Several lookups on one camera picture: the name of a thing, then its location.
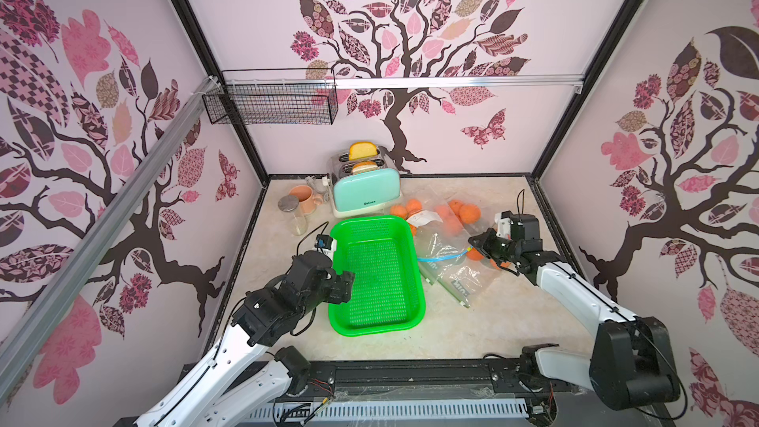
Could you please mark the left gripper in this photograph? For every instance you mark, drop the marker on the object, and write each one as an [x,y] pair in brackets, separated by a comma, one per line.
[338,287]

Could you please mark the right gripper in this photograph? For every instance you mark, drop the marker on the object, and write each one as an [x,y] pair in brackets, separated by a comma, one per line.
[495,243]

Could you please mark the clear blue-zip bag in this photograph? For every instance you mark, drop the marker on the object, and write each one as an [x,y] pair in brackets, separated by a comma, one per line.
[446,258]

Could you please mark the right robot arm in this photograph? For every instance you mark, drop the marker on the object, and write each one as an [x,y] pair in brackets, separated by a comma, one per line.
[631,364]

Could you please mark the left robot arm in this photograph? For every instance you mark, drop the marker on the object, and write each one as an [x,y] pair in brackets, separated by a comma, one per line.
[210,395]

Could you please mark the clear green-strip bag of oranges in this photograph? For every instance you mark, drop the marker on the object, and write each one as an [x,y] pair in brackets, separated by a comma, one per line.
[452,215]

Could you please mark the clear glass jar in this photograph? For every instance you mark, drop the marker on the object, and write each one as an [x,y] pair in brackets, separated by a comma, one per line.
[298,223]

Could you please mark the green plastic basket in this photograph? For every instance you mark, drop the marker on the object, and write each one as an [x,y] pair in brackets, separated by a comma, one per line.
[387,293]

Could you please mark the pink ceramic mug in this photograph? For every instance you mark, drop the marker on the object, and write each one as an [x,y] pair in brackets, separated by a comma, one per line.
[308,199]

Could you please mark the mint green toaster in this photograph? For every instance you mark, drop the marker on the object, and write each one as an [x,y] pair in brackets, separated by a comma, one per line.
[365,193]

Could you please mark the yellow toast slice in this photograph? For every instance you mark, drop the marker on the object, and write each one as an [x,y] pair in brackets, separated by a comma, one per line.
[362,150]

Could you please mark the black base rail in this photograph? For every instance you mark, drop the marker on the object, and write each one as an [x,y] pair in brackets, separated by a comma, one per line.
[379,379]

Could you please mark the white slotted cable duct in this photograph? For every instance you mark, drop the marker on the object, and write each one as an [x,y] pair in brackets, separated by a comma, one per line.
[308,413]

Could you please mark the black wire wall basket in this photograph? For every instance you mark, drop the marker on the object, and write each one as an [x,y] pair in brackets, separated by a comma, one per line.
[274,96]

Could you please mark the aluminium rail bar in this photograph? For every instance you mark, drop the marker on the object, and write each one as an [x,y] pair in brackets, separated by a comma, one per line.
[35,327]

